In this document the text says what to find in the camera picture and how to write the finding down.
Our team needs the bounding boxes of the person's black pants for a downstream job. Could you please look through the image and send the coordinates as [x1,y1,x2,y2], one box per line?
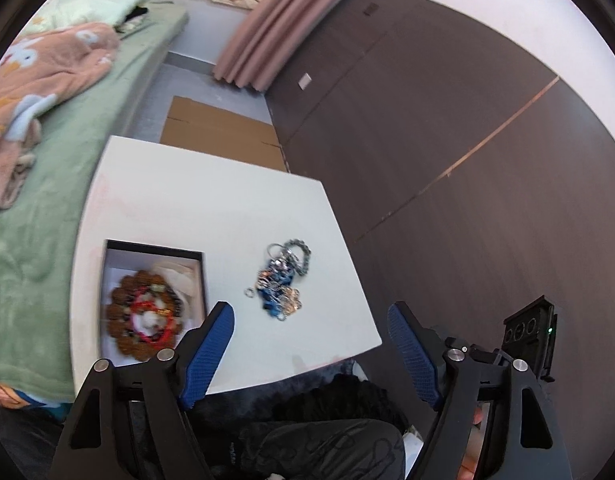
[188,375,408,480]

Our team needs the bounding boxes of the blue orange printed bedding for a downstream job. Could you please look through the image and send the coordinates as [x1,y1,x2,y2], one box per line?
[0,377,71,411]

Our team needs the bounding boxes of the pink curtain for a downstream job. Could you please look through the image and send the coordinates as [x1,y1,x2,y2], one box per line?
[214,0,361,93]

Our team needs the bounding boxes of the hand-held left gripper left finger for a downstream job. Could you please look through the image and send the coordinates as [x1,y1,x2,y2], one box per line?
[48,301,237,480]

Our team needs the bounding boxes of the green bed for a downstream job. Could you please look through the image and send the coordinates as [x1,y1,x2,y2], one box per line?
[0,2,189,403]

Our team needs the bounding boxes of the red bead bracelet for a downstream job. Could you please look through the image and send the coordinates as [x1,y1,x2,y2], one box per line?
[130,292,184,345]

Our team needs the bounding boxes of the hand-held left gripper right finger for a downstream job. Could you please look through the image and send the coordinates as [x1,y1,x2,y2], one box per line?
[386,301,575,480]

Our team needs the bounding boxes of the flat cardboard sheet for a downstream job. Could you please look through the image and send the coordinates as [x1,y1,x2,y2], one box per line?
[160,96,291,175]

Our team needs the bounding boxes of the pink flower print blanket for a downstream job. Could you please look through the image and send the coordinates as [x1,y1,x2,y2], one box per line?
[0,22,121,218]

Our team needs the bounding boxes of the brown wooden bead bracelet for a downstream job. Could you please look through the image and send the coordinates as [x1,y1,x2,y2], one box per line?
[106,270,188,361]

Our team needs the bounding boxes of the white paper lining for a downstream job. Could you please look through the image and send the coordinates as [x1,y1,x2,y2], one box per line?
[152,259,204,311]

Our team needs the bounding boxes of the black jewelry box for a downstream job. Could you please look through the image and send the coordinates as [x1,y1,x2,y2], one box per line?
[98,239,208,367]

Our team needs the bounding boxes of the silver chain bracelet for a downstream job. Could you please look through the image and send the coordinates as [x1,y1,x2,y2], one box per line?
[268,240,313,277]

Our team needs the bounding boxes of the white side table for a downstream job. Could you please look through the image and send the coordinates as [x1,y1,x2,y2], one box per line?
[70,135,383,403]

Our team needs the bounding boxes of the blue beaded jewelry tangle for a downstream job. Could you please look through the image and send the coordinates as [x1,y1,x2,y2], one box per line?
[255,257,304,322]

